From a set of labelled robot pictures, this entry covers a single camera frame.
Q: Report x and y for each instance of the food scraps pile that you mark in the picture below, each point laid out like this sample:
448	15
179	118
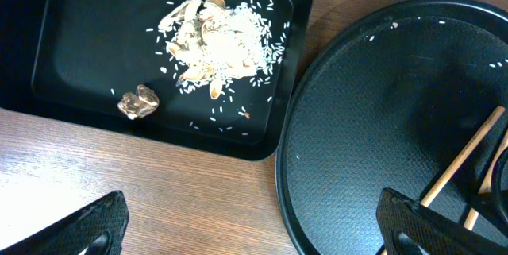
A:
219	61

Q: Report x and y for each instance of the black rectangular tray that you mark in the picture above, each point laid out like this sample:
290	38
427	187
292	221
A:
104	64

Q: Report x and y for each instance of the round black tray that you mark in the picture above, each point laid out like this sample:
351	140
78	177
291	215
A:
390	102

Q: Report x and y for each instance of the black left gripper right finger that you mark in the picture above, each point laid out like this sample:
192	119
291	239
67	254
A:
407	227

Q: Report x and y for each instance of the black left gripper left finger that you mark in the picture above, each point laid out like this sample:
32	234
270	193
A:
97	228

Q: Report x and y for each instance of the wooden chopstick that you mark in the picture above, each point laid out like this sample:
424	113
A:
462	156
485	187

